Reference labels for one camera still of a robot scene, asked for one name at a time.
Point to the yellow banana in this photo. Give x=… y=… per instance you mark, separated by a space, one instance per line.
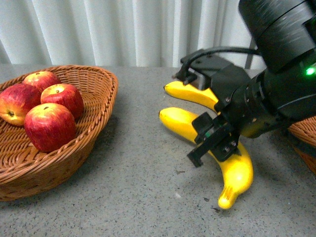
x=237 y=170
x=190 y=93

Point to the white pleated curtain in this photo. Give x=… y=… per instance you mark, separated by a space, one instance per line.
x=141 y=33

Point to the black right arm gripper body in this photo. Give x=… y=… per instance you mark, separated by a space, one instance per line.
x=244 y=104

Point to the red apple rear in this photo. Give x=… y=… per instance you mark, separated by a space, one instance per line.
x=41 y=80

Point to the brown wicker basket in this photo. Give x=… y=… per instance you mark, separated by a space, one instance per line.
x=303 y=138
x=24 y=170

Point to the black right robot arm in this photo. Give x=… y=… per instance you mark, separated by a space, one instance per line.
x=284 y=93

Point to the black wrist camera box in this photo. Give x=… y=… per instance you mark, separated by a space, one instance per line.
x=215 y=71

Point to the red apple with stem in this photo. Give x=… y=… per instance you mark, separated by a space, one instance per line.
x=64 y=94

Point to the red apple table edge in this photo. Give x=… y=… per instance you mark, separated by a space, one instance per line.
x=49 y=126

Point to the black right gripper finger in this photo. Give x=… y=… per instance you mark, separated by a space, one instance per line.
x=214 y=135

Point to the red yellow apple front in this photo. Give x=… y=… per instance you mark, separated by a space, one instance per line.
x=16 y=101

